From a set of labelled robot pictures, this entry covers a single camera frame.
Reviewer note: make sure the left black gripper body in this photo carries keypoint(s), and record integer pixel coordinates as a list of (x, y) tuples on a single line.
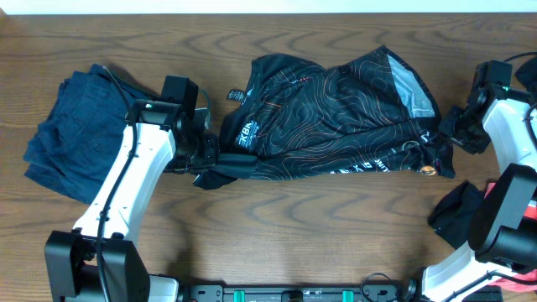
[(211, 148)]

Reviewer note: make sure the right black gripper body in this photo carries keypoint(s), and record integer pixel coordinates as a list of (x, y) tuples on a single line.
[(463, 130)]

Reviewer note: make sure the black printed cycling jersey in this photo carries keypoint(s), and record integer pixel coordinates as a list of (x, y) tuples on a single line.
[(297, 119)]

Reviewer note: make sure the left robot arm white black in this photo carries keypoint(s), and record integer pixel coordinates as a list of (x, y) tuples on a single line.
[(98, 259)]

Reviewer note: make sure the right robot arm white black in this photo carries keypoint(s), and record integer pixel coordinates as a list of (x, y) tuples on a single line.
[(501, 241)]

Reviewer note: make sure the black garment at right edge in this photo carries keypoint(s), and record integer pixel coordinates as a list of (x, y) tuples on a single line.
[(526, 74)]

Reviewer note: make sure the black garment in pile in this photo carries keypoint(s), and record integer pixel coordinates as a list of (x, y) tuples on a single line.
[(452, 216)]

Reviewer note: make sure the folded navy blue shirt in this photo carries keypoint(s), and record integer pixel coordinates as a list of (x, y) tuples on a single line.
[(75, 147)]

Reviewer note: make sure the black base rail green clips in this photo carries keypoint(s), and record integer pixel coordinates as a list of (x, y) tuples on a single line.
[(372, 289)]

